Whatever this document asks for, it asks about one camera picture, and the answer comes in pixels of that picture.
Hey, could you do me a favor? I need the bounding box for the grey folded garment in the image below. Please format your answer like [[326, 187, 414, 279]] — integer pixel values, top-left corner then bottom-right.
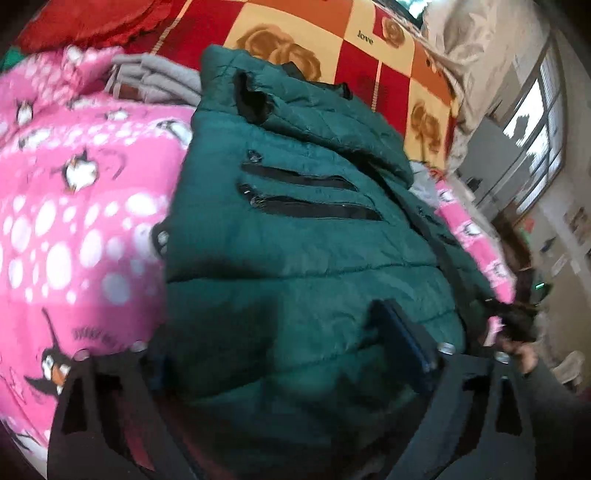
[[107, 52, 204, 106]]

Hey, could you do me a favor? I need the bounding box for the green quilted jacket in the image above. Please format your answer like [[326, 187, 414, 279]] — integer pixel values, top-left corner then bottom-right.
[[150, 44, 509, 480]]

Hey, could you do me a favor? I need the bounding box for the red heart-shaped ruffled pillow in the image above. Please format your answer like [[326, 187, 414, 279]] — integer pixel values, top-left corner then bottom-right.
[[16, 0, 192, 54]]

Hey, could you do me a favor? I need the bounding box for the person's right hand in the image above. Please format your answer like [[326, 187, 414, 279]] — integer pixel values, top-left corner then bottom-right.
[[501, 338, 540, 376]]

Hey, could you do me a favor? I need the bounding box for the pink penguin print blanket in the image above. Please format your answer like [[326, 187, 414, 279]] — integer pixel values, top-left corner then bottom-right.
[[0, 44, 515, 462]]

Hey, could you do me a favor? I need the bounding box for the red orange checkered rose blanket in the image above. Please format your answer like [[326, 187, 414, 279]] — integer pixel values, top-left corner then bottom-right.
[[124, 0, 462, 171]]

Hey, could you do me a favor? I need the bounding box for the grey cloth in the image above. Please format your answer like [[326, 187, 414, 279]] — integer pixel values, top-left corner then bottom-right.
[[407, 159, 445, 209]]

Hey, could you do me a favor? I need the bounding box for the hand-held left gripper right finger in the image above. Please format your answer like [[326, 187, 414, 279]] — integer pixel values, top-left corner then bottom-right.
[[373, 299, 539, 480]]

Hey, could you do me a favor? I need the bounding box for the beige floral cloth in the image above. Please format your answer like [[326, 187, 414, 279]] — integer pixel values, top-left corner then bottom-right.
[[422, 0, 552, 137]]

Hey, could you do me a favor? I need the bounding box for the person's right forearm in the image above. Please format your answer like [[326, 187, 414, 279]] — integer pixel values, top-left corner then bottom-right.
[[519, 360, 591, 480]]

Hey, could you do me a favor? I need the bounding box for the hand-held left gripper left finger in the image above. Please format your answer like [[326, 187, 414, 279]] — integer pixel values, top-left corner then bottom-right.
[[47, 342, 199, 480]]

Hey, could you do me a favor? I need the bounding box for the window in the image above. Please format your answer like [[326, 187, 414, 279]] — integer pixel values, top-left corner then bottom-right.
[[502, 44, 568, 215]]

